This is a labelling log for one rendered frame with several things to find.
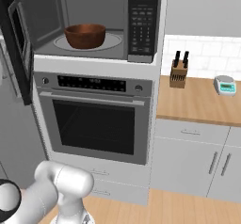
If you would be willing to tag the brown wooden bowl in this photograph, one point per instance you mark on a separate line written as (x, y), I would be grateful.
(84, 36)

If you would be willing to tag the grey cupboard door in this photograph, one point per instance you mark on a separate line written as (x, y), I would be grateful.
(185, 168)
(230, 171)

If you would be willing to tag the steel wall oven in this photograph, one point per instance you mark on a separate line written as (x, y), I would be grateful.
(94, 83)

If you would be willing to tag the glass microwave turntable plate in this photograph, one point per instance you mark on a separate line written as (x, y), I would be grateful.
(113, 41)

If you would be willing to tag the grey fridge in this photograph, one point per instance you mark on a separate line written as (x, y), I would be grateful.
(19, 140)

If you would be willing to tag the steel oven door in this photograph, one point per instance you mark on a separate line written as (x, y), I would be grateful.
(94, 127)

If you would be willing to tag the black microwave door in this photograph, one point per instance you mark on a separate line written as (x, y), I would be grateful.
(19, 45)

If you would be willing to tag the white tall oven cabinet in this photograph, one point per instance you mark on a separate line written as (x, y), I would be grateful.
(158, 77)

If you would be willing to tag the grey wall cupboard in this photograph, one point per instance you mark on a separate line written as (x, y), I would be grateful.
(204, 8)

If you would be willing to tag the round steel oven knob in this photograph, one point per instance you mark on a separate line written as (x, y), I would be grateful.
(45, 80)
(138, 88)

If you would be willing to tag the grey kitchen scale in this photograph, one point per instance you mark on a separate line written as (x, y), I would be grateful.
(225, 85)

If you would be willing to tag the grey counter drawer front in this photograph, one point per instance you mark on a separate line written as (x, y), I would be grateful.
(191, 132)

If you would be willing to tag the wide white drawer front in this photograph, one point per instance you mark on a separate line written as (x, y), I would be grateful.
(125, 194)
(125, 171)

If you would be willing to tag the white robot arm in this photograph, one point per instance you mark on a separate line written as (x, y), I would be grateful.
(47, 193)

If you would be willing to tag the wooden knife block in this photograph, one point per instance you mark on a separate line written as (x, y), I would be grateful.
(179, 77)

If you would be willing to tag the black steel microwave oven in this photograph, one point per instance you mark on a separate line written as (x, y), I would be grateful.
(144, 20)

